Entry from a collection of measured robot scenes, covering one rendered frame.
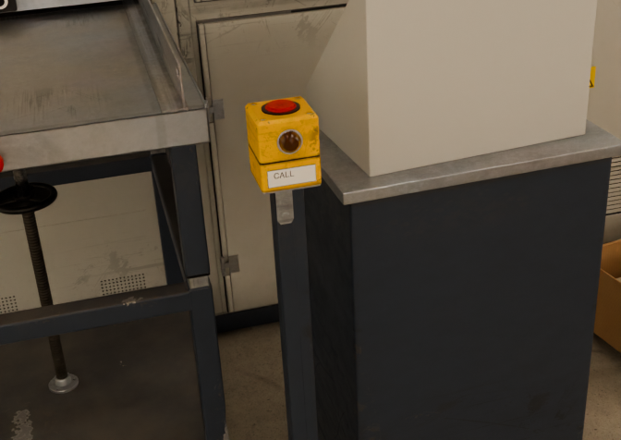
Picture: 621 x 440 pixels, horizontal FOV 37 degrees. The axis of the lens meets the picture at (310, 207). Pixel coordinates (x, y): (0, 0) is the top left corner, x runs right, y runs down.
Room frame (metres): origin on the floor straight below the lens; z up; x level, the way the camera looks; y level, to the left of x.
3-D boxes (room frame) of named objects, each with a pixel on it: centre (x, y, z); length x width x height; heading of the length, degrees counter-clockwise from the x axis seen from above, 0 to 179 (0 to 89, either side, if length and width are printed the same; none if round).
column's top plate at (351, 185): (1.39, -0.22, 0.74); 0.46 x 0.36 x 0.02; 105
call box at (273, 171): (1.11, 0.03, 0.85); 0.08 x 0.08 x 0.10; 14
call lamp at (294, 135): (1.06, 0.02, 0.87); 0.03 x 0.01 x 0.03; 104
